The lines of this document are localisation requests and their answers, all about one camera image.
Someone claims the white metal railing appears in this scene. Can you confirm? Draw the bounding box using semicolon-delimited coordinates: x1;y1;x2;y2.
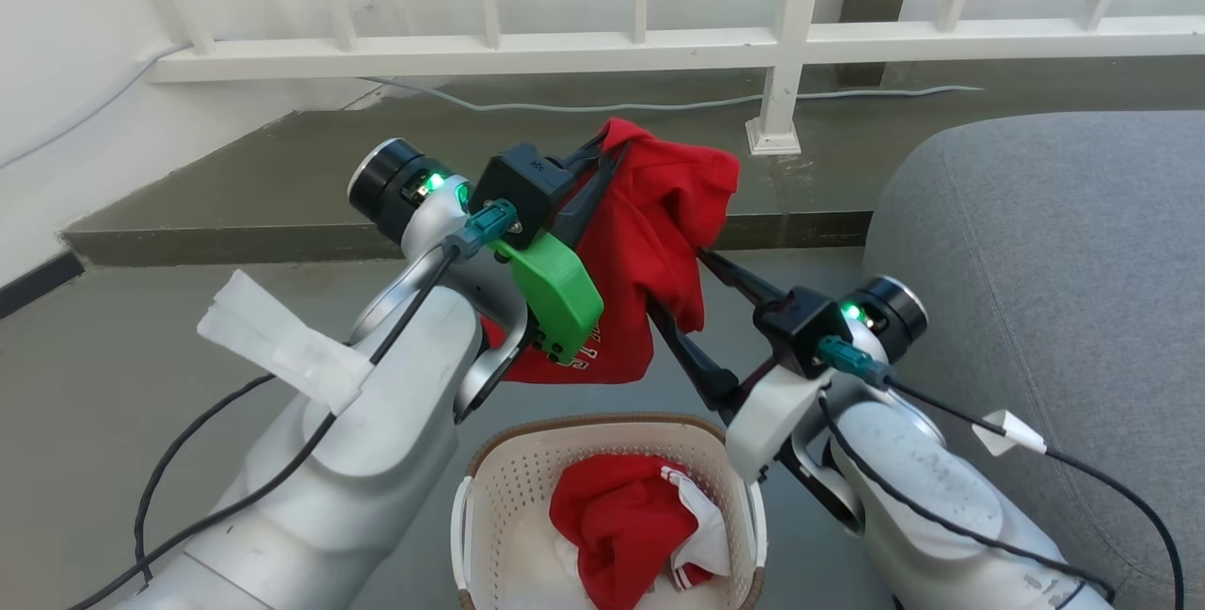
122;0;1205;156

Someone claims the cream perforated laundry basket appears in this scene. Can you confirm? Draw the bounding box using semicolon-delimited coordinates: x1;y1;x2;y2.
450;413;768;610

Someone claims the grey fabric sofa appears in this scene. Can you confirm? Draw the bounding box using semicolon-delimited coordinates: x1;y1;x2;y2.
861;111;1205;610

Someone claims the small white cable tag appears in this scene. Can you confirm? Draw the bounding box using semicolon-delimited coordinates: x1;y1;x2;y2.
972;409;1048;457

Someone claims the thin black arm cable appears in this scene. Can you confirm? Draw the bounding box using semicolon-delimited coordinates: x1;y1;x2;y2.
817;396;1117;603
135;373;276;585

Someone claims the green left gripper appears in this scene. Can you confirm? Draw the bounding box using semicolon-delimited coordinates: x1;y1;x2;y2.
490;132;632;367

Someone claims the plain red garment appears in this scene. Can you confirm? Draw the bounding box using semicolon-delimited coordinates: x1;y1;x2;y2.
480;117;742;386

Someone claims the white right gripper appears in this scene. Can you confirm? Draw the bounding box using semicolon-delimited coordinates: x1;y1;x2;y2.
645;249;835;485

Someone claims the white tape strip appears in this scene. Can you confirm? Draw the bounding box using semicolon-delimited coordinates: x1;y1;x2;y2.
196;269;373;415

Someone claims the black cable with teal plug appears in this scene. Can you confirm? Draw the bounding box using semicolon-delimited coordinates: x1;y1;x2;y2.
816;335;1185;610
71;199;521;610

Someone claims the light grey floor cable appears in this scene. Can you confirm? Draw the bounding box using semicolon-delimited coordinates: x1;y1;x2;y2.
0;43;985;169

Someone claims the red and white garment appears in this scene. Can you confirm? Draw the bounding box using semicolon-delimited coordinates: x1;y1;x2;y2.
549;455;732;610

